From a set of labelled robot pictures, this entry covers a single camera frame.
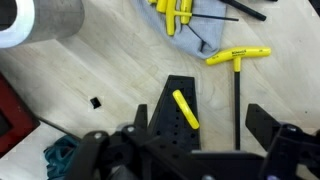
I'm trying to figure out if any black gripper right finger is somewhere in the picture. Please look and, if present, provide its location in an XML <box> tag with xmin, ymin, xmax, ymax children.
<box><xmin>245</xmin><ymin>103</ymin><xmax>291</xmax><ymax>158</ymax></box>

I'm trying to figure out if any black wedge wrench stand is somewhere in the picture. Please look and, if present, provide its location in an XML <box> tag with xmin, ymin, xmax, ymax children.
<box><xmin>146</xmin><ymin>74</ymin><xmax>202</xmax><ymax>153</ymax></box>

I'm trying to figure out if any small yellow handle piece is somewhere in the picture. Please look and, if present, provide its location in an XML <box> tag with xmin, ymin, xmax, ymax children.
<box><xmin>171</xmin><ymin>89</ymin><xmax>201</xmax><ymax>131</ymax></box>

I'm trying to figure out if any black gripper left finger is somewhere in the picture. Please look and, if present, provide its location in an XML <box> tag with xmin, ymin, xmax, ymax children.
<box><xmin>128</xmin><ymin>103</ymin><xmax>158</xmax><ymax>148</ymax></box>

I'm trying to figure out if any grey metal cylinder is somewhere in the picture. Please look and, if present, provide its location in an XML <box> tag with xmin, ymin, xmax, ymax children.
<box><xmin>0</xmin><ymin>0</ymin><xmax>86</xmax><ymax>50</ymax></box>

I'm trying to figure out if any teal coiled cable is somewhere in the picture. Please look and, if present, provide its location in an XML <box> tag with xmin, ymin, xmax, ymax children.
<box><xmin>43</xmin><ymin>134</ymin><xmax>83</xmax><ymax>180</ymax></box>

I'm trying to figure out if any small black square piece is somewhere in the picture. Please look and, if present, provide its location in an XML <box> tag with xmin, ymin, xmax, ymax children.
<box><xmin>89</xmin><ymin>96</ymin><xmax>103</xmax><ymax>110</ymax></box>

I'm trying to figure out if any long yellow T-handle hex wrench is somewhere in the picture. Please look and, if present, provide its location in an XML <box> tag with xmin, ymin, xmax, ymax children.
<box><xmin>205</xmin><ymin>45</ymin><xmax>272</xmax><ymax>151</ymax></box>

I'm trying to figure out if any grey cloth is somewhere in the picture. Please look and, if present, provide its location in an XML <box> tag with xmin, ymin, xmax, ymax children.
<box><xmin>131</xmin><ymin>0</ymin><xmax>229</xmax><ymax>60</ymax></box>

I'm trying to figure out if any red black microwave oven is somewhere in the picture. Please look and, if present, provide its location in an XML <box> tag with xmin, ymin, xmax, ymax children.
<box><xmin>0</xmin><ymin>71</ymin><xmax>42</xmax><ymax>160</ymax></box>

